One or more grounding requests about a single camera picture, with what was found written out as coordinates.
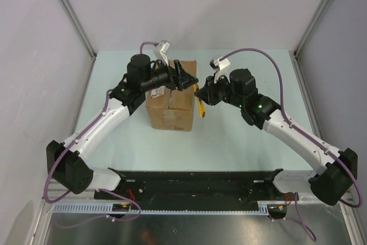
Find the right aluminium frame post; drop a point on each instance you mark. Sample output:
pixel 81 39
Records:
pixel 312 25

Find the brown cardboard express box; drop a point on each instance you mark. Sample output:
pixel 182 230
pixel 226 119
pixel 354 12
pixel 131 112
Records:
pixel 169 109

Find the yellow utility knife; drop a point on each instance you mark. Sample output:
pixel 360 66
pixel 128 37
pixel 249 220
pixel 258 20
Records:
pixel 201 107

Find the right aluminium side rail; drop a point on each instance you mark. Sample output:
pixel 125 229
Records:
pixel 306 95

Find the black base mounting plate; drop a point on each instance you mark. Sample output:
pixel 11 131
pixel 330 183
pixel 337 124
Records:
pixel 197 191

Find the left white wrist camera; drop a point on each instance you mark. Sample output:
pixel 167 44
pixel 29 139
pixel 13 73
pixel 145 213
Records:
pixel 160 51

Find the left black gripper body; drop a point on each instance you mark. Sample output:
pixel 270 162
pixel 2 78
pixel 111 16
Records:
pixel 171 81

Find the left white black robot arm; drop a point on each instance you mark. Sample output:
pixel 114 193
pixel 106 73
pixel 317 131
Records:
pixel 67 160

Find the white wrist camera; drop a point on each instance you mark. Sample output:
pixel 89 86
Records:
pixel 221 67
pixel 160 51

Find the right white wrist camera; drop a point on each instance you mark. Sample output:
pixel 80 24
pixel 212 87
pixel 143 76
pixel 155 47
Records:
pixel 221 67

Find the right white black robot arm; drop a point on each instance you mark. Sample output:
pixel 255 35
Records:
pixel 333 170

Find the white slotted cable duct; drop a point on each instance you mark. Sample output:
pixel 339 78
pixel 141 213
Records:
pixel 121 208

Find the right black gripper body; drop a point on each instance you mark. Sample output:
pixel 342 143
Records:
pixel 219 92

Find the aluminium frame post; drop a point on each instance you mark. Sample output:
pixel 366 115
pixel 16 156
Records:
pixel 76 24
pixel 312 25

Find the left aluminium frame post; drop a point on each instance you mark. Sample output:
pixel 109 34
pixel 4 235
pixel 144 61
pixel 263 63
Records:
pixel 76 24

